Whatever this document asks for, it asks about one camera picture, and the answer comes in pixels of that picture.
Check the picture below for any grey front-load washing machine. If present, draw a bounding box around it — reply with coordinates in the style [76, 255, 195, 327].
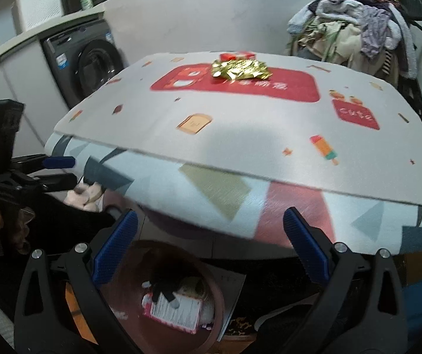
[41, 19, 124, 108]

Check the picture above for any gold foil wrapper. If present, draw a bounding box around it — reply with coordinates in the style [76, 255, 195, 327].
[210, 59, 272, 81]

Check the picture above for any white countertop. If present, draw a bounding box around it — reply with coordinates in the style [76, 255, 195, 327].
[0, 3, 105, 58]

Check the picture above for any pile of clothes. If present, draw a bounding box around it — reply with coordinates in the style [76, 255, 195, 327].
[287, 0, 418, 86]

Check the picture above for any white air purifier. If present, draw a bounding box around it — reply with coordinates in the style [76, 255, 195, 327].
[12, 0, 64, 35]

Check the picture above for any brown round trash bin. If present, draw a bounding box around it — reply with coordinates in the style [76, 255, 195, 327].
[101, 240, 224, 353]

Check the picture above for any red cigarette box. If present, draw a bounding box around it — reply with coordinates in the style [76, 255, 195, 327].
[220, 51, 256, 62]

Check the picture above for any red white printed package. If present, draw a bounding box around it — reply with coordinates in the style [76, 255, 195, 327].
[142, 293, 203, 334]

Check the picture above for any green soap bottle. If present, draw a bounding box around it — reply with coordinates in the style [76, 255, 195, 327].
[81, 0, 94, 10]

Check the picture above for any white cartoon print mat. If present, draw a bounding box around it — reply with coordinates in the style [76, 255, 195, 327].
[55, 52, 422, 205]

